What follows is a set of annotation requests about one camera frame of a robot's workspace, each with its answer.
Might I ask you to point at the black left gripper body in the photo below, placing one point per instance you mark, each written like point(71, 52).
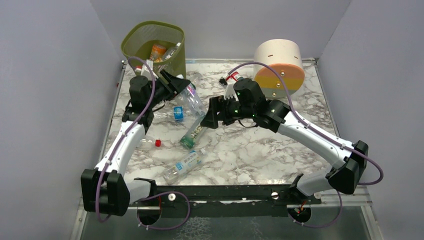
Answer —
point(168, 84)

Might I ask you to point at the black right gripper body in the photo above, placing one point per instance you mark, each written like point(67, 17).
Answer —
point(219, 110)

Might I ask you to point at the orange plastic bottle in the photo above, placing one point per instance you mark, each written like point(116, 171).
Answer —
point(157, 51)

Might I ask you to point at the green tea bottle white cap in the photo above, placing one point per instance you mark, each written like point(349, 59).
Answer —
point(192, 136)

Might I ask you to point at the clear bottle blue purple label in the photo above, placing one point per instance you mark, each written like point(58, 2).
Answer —
point(170, 51)

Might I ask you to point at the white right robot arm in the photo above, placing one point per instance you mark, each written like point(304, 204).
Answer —
point(346, 159)

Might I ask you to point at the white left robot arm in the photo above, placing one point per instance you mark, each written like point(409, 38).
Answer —
point(104, 190)

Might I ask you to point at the green plastic waste bin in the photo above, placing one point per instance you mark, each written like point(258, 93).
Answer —
point(161, 42)

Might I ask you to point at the clear bottle dark green label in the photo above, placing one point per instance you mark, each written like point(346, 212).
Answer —
point(189, 97)

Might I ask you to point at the clear bottle blue band label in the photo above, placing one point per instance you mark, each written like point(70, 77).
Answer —
point(175, 113)

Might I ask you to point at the clear bottle red blue label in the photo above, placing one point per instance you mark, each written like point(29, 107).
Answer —
point(150, 143)

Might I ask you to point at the clear bottle light blue label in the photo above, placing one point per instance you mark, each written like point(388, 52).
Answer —
point(182, 167)

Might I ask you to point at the cream cylinder with coloured face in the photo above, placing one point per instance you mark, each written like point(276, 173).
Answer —
point(284, 57)

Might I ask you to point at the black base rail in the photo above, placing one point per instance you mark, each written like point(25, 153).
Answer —
point(219, 201)

